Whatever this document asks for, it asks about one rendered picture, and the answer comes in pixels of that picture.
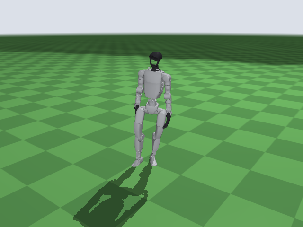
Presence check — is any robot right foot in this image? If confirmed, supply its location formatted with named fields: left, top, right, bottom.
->
left=131, top=157, right=143, bottom=167

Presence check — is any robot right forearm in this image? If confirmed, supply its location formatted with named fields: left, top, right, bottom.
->
left=134, top=92, right=142, bottom=107

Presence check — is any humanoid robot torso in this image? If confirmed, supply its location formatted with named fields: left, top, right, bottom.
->
left=144, top=67, right=165, bottom=114

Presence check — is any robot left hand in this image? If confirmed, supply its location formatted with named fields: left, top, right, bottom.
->
left=162, top=113, right=171, bottom=129

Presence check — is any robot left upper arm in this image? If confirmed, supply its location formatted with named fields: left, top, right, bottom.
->
left=162, top=73, right=171, bottom=99

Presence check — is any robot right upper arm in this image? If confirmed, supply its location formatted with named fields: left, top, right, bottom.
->
left=136, top=69, right=145, bottom=93

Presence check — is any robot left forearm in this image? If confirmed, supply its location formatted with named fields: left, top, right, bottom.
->
left=165, top=93, right=172, bottom=116

